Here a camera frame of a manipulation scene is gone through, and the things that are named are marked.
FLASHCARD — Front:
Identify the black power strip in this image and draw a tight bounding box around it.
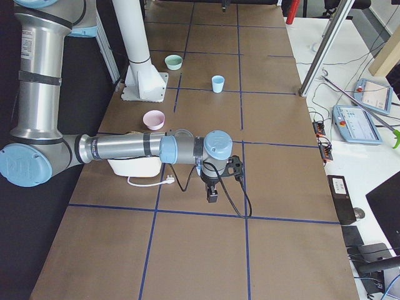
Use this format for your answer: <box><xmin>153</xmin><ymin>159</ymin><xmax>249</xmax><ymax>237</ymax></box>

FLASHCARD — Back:
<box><xmin>317</xmin><ymin>137</ymin><xmax>333</xmax><ymax>163</ymax></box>
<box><xmin>312</xmin><ymin>121</ymin><xmax>326</xmax><ymax>137</ymax></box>

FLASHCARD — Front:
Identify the round metal knob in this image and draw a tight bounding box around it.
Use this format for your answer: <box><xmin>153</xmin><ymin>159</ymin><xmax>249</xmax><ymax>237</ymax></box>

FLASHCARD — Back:
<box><xmin>353</xmin><ymin>207</ymin><xmax>366</xmax><ymax>221</ymax></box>

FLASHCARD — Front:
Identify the black monitor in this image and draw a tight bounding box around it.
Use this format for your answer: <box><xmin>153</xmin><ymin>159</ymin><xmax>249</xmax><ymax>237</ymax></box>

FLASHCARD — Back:
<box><xmin>366</xmin><ymin>176</ymin><xmax>399</xmax><ymax>254</ymax></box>

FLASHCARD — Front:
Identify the aluminium frame post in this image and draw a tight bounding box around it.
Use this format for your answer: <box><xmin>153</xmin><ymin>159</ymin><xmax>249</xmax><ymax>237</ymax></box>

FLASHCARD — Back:
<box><xmin>299</xmin><ymin>0</ymin><xmax>355</xmax><ymax>98</ymax></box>

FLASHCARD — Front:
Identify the cream toaster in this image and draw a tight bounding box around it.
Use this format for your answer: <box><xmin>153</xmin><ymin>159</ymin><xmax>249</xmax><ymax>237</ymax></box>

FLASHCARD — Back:
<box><xmin>107</xmin><ymin>156</ymin><xmax>162</xmax><ymax>178</ymax></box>

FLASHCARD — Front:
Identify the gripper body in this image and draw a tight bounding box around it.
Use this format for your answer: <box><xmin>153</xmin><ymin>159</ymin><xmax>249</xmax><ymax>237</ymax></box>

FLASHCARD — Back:
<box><xmin>200</xmin><ymin>168</ymin><xmax>220</xmax><ymax>192</ymax></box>

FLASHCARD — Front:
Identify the teach pendant far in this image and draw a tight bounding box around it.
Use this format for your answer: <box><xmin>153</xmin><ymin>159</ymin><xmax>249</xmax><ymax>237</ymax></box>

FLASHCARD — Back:
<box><xmin>354</xmin><ymin>78</ymin><xmax>393</xmax><ymax>115</ymax></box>

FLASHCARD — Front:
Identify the teach pendant near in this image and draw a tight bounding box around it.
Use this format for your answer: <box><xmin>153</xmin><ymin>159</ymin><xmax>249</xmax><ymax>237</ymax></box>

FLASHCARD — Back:
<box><xmin>332</xmin><ymin>105</ymin><xmax>383</xmax><ymax>145</ymax></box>

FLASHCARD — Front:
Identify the teach pendant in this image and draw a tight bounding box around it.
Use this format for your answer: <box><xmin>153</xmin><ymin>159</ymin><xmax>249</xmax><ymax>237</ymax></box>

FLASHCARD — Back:
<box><xmin>332</xmin><ymin>105</ymin><xmax>383</xmax><ymax>145</ymax></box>
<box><xmin>354</xmin><ymin>78</ymin><xmax>393</xmax><ymax>115</ymax></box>

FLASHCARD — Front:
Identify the wooden board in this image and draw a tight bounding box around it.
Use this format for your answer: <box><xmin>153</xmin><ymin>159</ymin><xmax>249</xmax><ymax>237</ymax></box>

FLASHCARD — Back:
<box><xmin>369</xmin><ymin>27</ymin><xmax>400</xmax><ymax>77</ymax></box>

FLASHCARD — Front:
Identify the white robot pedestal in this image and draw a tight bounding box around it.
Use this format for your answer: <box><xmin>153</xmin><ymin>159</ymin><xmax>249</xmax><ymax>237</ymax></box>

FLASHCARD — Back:
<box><xmin>112</xmin><ymin>0</ymin><xmax>169</xmax><ymax>103</ymax></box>

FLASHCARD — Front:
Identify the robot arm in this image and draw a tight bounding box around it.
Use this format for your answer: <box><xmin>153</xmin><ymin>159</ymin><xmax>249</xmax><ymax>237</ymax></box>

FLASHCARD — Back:
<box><xmin>1</xmin><ymin>1</ymin><xmax>238</xmax><ymax>202</ymax></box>

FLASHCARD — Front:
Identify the green bowl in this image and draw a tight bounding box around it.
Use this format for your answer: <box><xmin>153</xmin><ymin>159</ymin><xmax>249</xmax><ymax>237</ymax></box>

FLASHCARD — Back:
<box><xmin>164</xmin><ymin>54</ymin><xmax>183</xmax><ymax>71</ymax></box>

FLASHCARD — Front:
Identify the white power plug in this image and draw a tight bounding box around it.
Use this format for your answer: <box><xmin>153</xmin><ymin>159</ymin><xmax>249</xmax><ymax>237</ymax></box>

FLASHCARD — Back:
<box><xmin>126</xmin><ymin>174</ymin><xmax>176</xmax><ymax>188</ymax></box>

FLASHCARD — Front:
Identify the pink bowl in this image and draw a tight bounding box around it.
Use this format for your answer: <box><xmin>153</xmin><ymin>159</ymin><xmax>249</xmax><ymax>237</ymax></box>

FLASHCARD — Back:
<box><xmin>142</xmin><ymin>110</ymin><xmax>166</xmax><ymax>131</ymax></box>

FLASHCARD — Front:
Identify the blue cup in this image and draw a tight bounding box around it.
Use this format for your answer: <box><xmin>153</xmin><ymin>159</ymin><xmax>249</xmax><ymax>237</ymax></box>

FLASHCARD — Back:
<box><xmin>211</xmin><ymin>75</ymin><xmax>225</xmax><ymax>93</ymax></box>

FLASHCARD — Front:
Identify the red object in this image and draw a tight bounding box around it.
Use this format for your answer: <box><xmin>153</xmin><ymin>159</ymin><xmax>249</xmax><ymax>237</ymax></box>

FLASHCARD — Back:
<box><xmin>286</xmin><ymin>0</ymin><xmax>301</xmax><ymax>25</ymax></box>

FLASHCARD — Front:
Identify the grabber stick tool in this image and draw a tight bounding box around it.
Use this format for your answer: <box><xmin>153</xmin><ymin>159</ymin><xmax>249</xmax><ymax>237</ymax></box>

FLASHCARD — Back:
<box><xmin>322</xmin><ymin>76</ymin><xmax>400</xmax><ymax>149</ymax></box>

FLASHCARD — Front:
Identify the black desk device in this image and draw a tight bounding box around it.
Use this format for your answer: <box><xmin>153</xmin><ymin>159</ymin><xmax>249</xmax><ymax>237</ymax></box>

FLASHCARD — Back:
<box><xmin>341</xmin><ymin>226</ymin><xmax>399</xmax><ymax>299</ymax></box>

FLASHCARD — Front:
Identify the black labelled box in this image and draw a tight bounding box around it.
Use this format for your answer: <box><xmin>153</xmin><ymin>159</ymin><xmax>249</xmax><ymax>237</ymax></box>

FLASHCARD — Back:
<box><xmin>327</xmin><ymin>175</ymin><xmax>356</xmax><ymax>225</ymax></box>

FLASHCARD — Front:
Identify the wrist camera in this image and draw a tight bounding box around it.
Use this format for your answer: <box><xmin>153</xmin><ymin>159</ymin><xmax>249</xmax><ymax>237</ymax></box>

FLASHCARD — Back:
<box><xmin>226</xmin><ymin>155</ymin><xmax>244</xmax><ymax>182</ymax></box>

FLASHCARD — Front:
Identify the toast slice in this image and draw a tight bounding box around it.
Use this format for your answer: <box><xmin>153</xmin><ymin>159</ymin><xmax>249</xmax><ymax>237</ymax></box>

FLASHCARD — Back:
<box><xmin>125</xmin><ymin>131</ymin><xmax>142</xmax><ymax>135</ymax></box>

